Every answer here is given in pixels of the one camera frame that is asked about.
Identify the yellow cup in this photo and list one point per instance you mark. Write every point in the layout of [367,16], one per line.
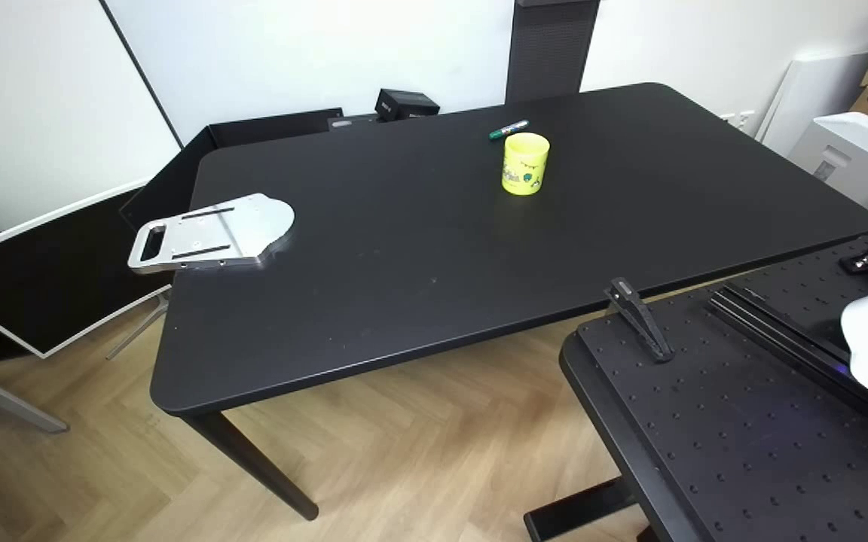
[526,165]

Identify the small black box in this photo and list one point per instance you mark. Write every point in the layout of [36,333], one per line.
[408,104]

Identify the black clamp lever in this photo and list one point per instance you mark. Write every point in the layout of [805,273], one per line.
[643,320]

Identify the white plastic tray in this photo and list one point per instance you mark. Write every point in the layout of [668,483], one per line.
[225,230]

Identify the white glossy whiteboard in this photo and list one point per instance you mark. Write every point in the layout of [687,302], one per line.
[333,50]

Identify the black perforated pillar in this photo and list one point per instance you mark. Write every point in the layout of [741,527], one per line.
[552,50]

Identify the black desk leg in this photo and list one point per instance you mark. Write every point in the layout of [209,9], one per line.
[253,469]

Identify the black breadboard table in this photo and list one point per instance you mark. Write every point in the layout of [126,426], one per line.
[744,439]

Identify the black aluminium rails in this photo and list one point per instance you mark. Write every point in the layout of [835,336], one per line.
[783,336]

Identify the white leaning panel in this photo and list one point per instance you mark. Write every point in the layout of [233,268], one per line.
[812,95]

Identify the white box with label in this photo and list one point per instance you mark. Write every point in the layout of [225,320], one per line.
[858,153]

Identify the grey metal leg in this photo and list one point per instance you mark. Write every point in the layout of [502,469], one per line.
[7,398]

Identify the white wall outlet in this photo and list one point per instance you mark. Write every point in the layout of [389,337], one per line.
[744,122]

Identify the black monitor with white frame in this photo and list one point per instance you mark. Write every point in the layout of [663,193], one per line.
[44,287]

